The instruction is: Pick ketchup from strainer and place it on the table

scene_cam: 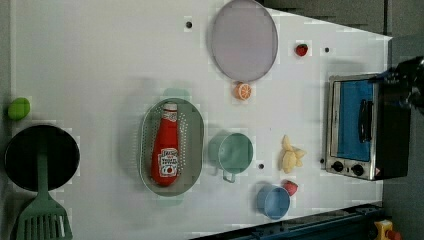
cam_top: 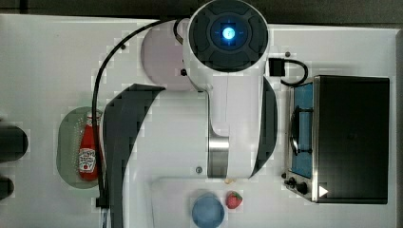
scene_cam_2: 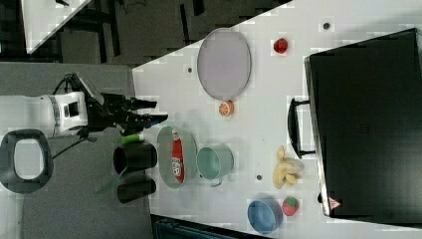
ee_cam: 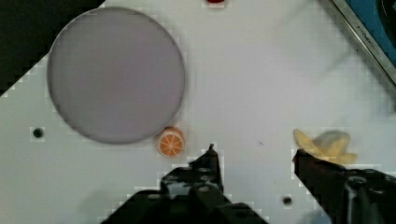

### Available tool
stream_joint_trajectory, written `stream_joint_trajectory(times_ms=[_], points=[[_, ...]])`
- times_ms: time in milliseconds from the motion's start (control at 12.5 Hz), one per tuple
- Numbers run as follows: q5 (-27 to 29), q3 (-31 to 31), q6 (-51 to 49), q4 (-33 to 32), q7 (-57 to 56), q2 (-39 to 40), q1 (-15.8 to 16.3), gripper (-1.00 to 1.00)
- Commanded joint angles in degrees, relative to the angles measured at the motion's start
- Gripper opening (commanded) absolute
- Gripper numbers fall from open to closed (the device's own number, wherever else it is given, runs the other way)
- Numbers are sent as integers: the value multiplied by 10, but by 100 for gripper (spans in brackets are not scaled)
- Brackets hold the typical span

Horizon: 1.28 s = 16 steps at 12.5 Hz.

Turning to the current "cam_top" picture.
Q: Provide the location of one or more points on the red strawberry near bowl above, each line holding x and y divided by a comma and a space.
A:
233, 200

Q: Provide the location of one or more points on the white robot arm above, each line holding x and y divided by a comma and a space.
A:
225, 126

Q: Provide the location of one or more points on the small black cylinder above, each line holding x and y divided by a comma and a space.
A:
6, 187

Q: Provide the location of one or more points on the red ketchup bottle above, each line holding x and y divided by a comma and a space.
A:
87, 165

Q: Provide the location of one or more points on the green oval strainer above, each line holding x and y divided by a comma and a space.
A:
70, 134

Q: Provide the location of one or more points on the blue bowl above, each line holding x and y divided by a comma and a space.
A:
207, 210

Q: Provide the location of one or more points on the black toaster oven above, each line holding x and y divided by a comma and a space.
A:
338, 140

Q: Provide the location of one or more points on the large black cylinder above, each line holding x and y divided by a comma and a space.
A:
14, 143

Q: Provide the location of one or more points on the grey round plate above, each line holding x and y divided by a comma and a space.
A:
162, 57

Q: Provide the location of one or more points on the peeled banana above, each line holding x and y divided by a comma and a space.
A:
229, 181

